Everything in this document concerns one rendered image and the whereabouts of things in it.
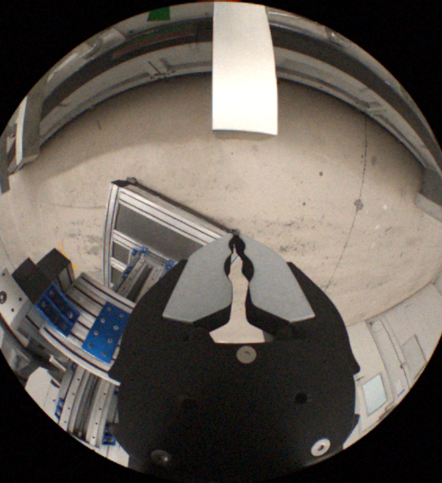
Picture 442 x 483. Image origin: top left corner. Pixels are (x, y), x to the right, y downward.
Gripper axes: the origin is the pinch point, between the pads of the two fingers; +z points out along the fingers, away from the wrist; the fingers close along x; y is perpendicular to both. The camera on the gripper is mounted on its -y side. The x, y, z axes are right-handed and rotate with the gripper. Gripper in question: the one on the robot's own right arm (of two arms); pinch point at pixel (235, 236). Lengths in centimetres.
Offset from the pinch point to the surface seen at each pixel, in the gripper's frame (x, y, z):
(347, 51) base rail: 23.4, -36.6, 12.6
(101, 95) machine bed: -75, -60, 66
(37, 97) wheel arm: -23.5, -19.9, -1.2
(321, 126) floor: 59, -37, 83
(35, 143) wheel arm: -23.5, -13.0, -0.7
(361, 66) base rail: 28.0, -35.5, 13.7
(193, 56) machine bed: -16, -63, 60
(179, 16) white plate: -8.5, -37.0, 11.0
